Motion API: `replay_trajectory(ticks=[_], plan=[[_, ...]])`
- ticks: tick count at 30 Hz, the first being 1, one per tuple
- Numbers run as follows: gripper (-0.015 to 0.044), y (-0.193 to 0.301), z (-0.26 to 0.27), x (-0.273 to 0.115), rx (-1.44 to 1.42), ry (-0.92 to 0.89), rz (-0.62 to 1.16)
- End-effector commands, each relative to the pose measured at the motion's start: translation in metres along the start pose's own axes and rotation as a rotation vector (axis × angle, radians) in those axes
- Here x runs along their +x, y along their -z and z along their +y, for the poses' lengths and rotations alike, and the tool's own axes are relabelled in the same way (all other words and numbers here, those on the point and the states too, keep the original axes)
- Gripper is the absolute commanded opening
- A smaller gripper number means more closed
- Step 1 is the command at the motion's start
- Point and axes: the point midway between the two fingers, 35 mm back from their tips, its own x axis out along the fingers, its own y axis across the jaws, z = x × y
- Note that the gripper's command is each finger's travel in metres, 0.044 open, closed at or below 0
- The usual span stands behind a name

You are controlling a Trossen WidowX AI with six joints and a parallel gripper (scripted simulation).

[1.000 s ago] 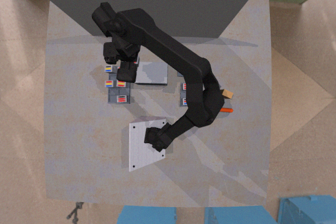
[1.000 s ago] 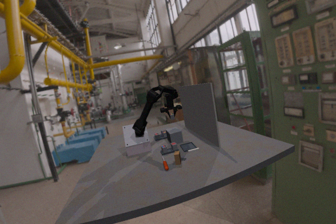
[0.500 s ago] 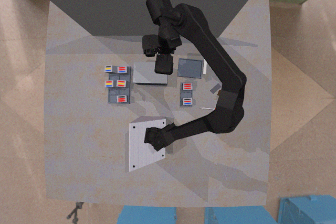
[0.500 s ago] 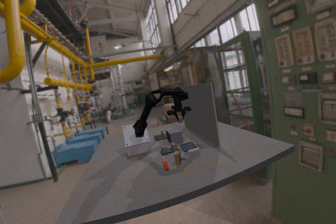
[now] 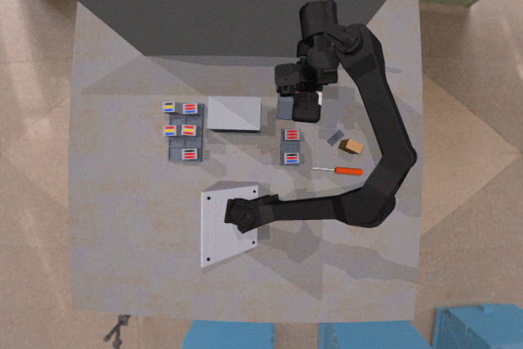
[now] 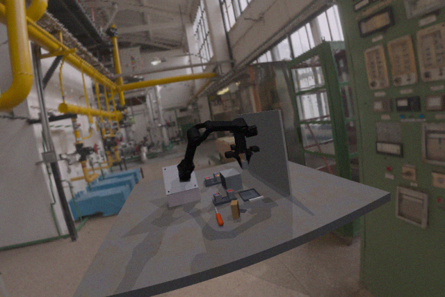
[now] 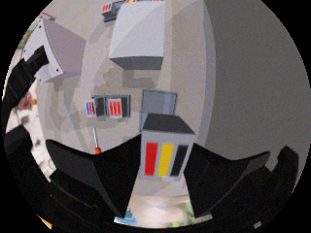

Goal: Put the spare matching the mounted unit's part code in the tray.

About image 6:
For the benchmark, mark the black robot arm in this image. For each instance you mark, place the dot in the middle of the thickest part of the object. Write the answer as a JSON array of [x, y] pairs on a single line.
[[238, 126]]

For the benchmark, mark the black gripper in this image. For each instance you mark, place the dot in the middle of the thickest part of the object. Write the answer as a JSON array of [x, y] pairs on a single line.
[[241, 148]]

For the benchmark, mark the orange-handled screwdriver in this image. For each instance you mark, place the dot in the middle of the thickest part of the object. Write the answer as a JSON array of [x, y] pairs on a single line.
[[219, 219]]

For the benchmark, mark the tan cardboard box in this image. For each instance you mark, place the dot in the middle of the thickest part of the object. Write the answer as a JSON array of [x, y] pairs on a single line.
[[235, 209]]

